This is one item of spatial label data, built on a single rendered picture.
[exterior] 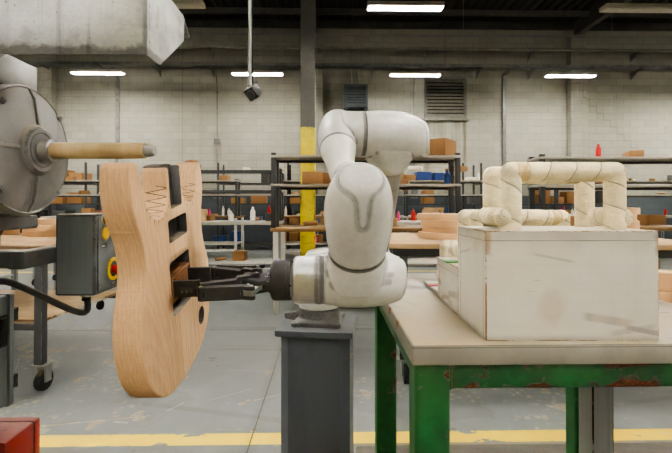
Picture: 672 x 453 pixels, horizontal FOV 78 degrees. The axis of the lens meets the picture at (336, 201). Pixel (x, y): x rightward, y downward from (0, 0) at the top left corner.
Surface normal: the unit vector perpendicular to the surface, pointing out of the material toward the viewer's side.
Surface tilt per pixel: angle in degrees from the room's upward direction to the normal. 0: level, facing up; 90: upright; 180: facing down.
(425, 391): 91
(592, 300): 90
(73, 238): 90
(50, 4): 90
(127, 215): 114
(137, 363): 107
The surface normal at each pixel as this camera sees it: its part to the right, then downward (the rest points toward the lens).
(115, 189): 0.02, 0.07
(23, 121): 0.99, -0.11
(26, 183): 0.99, 0.13
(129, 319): 0.01, -0.18
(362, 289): 0.04, 0.55
